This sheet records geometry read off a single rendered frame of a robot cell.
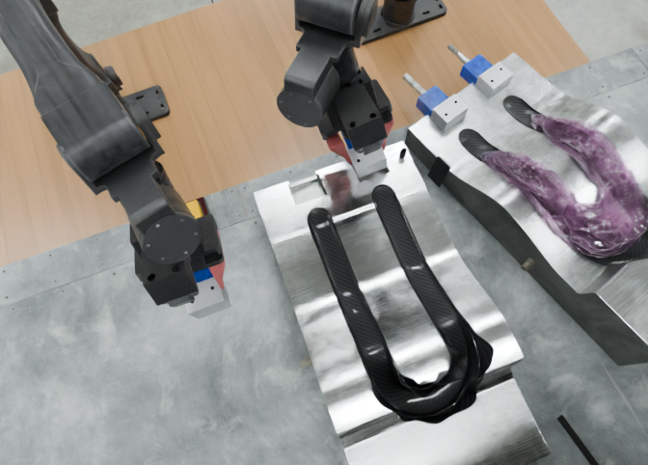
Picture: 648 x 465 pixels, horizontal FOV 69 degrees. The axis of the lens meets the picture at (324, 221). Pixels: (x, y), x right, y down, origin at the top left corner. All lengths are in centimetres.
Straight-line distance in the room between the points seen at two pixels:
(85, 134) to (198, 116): 49
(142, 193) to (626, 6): 228
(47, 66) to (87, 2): 198
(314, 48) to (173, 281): 29
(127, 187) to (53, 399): 48
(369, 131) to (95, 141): 29
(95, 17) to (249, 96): 153
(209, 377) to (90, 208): 38
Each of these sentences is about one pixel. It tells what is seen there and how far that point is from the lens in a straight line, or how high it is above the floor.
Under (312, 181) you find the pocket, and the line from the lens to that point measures 78.
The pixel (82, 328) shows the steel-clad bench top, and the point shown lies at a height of 80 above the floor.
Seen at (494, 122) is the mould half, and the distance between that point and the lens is 89.
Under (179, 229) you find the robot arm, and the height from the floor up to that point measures 116.
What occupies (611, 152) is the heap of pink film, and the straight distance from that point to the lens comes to 87.
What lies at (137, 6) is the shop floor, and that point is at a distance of 240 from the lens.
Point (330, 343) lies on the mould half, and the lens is 67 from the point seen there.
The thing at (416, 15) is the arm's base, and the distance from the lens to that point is 107.
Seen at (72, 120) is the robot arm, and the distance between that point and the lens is 50.
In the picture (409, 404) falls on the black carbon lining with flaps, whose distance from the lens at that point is 71.
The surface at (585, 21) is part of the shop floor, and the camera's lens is 239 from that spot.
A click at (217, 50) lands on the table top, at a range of 105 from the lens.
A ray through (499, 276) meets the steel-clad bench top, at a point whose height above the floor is 80.
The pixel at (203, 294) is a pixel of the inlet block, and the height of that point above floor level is 96.
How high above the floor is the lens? 157
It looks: 69 degrees down
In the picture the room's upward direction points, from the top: 5 degrees counter-clockwise
